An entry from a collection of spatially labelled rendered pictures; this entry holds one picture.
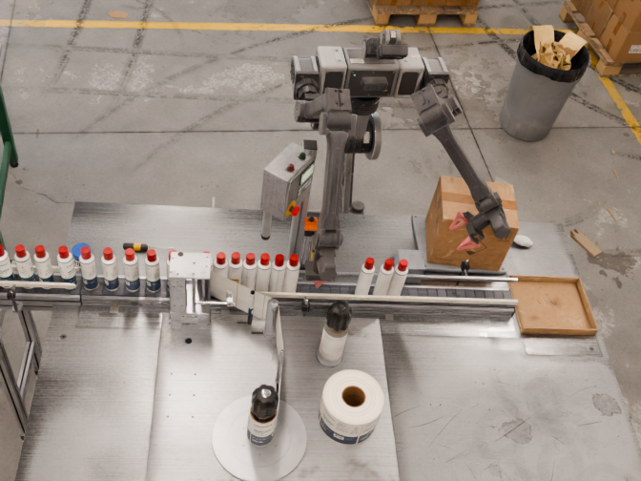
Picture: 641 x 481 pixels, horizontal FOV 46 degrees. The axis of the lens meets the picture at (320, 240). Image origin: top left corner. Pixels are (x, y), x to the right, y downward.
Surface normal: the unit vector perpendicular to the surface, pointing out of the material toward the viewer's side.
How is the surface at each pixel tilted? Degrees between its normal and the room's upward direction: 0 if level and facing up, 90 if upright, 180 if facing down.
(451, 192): 0
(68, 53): 0
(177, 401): 0
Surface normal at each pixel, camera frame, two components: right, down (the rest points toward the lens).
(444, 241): -0.06, 0.75
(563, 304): 0.12, -0.65
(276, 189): -0.52, 0.60
